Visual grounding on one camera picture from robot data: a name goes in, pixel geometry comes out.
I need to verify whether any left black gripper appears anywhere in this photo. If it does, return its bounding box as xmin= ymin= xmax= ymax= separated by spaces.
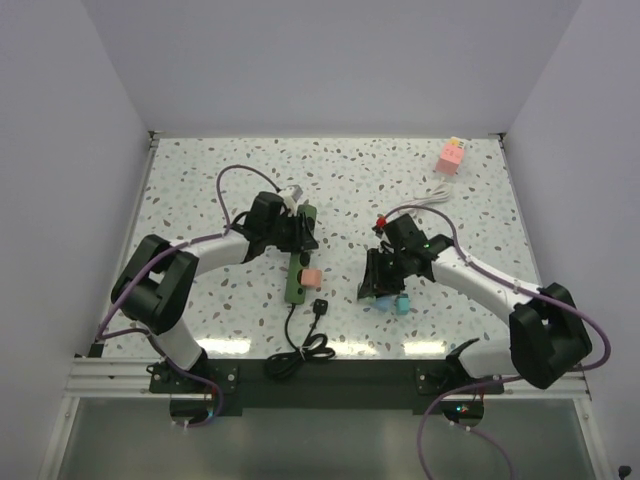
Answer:
xmin=264 ymin=210 xmax=317 ymax=252

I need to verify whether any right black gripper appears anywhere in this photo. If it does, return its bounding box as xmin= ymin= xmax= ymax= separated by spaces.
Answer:
xmin=359 ymin=247 xmax=410 ymax=300

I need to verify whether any blue plug cube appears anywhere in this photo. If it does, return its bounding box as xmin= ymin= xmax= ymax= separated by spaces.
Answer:
xmin=372 ymin=296 xmax=394 ymax=312

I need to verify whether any teal plug cube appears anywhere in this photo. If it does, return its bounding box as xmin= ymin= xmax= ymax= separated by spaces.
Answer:
xmin=395 ymin=293 xmax=411 ymax=316

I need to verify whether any salmon plug cube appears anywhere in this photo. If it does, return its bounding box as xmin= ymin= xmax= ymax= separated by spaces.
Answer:
xmin=300 ymin=268 xmax=323 ymax=288

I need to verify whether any green power strip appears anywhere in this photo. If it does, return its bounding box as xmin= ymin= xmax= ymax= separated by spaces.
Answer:
xmin=284 ymin=204 xmax=317 ymax=305

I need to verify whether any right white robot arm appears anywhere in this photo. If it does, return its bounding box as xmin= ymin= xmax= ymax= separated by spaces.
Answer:
xmin=357 ymin=214 xmax=592 ymax=393

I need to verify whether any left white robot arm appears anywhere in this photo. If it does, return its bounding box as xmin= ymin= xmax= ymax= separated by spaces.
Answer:
xmin=111 ymin=192 xmax=322 ymax=392

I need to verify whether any pink cube charger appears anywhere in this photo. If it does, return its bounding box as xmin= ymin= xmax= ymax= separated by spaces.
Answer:
xmin=435 ymin=137 xmax=466 ymax=176

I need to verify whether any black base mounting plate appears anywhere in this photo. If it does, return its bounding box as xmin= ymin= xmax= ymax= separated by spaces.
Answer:
xmin=147 ymin=357 xmax=506 ymax=417

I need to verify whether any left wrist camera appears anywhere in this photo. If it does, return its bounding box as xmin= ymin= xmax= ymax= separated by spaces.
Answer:
xmin=278 ymin=184 xmax=303 ymax=212

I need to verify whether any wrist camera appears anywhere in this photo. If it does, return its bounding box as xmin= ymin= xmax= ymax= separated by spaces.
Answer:
xmin=373 ymin=216 xmax=387 ymax=237
xmin=278 ymin=184 xmax=303 ymax=212

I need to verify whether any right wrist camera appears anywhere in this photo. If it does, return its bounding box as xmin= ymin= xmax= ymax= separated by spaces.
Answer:
xmin=373 ymin=216 xmax=387 ymax=237

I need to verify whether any black power strip cable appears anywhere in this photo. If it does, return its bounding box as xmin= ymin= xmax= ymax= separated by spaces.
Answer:
xmin=263 ymin=297 xmax=336 ymax=382

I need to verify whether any white coiled cable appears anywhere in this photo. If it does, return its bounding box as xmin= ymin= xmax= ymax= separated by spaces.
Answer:
xmin=394 ymin=172 xmax=454 ymax=221

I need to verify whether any aluminium frame rail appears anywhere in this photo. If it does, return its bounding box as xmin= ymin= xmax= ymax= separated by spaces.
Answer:
xmin=63 ymin=131 xmax=161 ymax=398

